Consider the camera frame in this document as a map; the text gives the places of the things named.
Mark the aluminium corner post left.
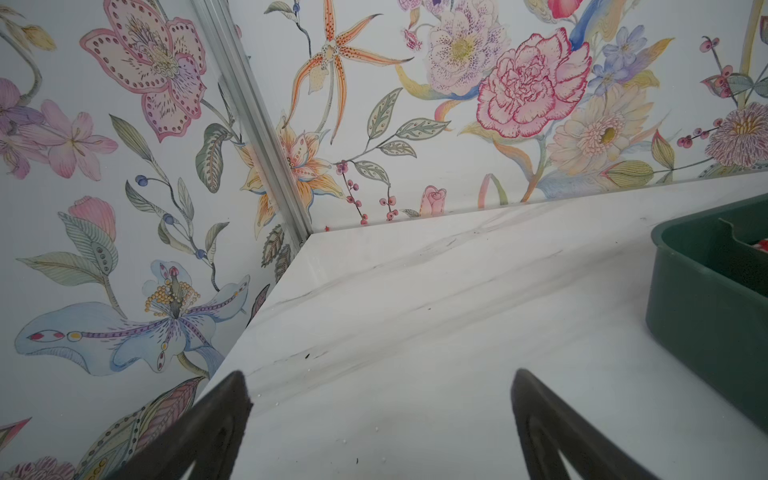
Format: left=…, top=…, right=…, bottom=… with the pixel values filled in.
left=191, top=0, right=312, bottom=246

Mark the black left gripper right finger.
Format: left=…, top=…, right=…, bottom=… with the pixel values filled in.
left=510, top=369, right=655, bottom=479

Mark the green plastic organizer bin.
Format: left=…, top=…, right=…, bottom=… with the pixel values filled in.
left=645, top=195, right=767, bottom=430

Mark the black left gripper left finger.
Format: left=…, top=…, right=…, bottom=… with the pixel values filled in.
left=110, top=371, right=253, bottom=479

